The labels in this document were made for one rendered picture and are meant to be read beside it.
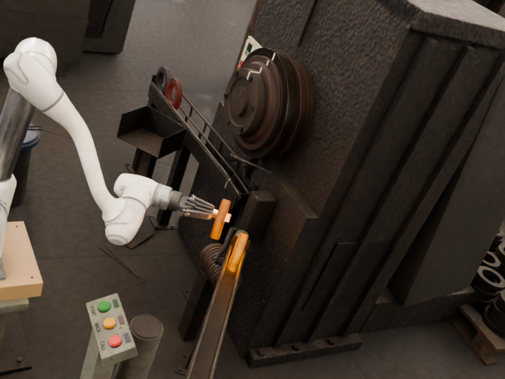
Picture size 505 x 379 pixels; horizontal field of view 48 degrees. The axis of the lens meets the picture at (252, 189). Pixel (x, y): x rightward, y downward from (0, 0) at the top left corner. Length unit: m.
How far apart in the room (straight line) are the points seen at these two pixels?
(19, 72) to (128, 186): 0.55
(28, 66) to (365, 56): 1.16
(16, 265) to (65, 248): 0.77
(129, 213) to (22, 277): 0.52
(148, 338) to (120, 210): 0.45
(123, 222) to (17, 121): 0.52
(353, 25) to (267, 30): 0.62
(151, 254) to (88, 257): 0.35
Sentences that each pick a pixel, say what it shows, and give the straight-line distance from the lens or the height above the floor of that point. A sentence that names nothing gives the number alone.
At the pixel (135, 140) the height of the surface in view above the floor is 0.59.
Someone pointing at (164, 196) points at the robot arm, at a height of 0.86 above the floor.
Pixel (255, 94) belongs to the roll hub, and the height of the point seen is 1.20.
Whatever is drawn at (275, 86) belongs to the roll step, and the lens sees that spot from 2.33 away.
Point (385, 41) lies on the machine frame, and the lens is 2.12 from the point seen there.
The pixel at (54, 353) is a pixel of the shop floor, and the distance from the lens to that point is 2.66.
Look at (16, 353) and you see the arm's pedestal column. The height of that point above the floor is 0.02.
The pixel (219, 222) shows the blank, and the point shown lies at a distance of 2.10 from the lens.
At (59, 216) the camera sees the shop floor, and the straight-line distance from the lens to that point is 3.33.
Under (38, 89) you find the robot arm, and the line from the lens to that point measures 1.94.
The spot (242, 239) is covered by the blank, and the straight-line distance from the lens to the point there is 2.19.
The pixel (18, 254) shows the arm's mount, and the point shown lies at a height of 0.42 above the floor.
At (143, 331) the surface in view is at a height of 0.52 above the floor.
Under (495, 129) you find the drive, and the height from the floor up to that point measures 1.36.
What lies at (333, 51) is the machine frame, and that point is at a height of 1.45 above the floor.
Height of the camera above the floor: 2.05
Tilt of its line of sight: 30 degrees down
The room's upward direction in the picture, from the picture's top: 22 degrees clockwise
